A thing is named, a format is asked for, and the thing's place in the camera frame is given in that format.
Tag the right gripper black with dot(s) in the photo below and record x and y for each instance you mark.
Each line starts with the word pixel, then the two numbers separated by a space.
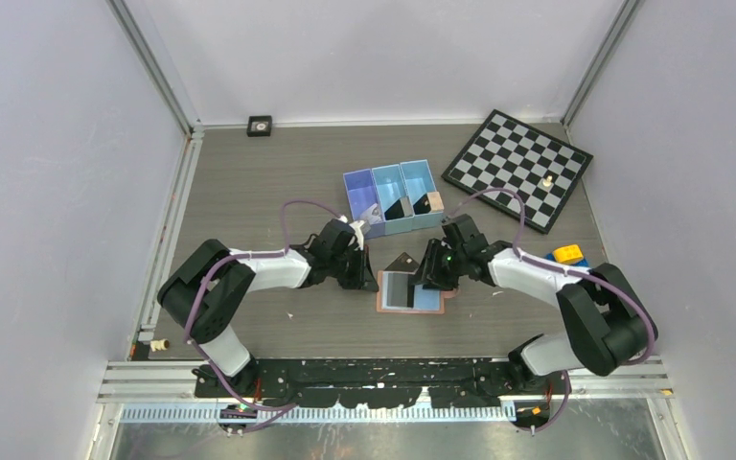
pixel 430 273

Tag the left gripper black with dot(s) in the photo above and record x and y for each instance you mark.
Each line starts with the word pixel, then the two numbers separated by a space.
pixel 363 279

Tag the white credit card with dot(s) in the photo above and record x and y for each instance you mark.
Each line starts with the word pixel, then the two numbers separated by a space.
pixel 397 292

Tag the brown leather card holder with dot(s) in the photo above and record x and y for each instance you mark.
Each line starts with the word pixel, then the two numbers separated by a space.
pixel 444 296

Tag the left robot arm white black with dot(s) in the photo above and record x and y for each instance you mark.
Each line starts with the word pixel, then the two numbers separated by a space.
pixel 206 291

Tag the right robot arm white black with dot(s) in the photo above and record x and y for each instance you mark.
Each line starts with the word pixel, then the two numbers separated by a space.
pixel 605 324

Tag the silver card purple bin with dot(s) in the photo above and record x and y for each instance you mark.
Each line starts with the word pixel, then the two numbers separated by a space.
pixel 372 215

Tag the tan card right bin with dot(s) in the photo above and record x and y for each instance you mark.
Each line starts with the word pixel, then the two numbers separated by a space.
pixel 435 202

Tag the black card middle bin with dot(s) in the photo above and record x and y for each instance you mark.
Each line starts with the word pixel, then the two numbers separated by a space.
pixel 400 209

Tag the purple plastic bin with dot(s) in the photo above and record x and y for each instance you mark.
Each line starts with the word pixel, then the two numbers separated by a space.
pixel 361 191

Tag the right light blue bin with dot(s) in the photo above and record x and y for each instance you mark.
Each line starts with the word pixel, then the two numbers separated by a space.
pixel 419 181

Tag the light blue bin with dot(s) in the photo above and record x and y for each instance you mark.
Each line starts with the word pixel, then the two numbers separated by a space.
pixel 419 181
pixel 390 185

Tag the middle light blue bin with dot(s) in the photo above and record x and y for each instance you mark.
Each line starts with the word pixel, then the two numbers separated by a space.
pixel 390 185

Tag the black white chessboard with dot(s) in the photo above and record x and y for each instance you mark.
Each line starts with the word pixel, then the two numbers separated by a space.
pixel 505 152

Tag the blue yellow toy car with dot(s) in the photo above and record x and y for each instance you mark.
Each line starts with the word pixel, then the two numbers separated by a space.
pixel 571 254

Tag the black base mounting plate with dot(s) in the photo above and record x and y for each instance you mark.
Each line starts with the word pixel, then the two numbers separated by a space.
pixel 465 382

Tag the small black square device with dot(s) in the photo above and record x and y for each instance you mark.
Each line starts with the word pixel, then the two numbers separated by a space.
pixel 259 126

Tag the small beige cylinder piece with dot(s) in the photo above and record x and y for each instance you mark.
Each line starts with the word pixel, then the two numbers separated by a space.
pixel 159 345

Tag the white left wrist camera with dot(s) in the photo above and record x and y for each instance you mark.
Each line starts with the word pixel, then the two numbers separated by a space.
pixel 360 228

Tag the aluminium rail frame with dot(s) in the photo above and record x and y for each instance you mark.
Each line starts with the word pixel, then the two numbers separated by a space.
pixel 163 392

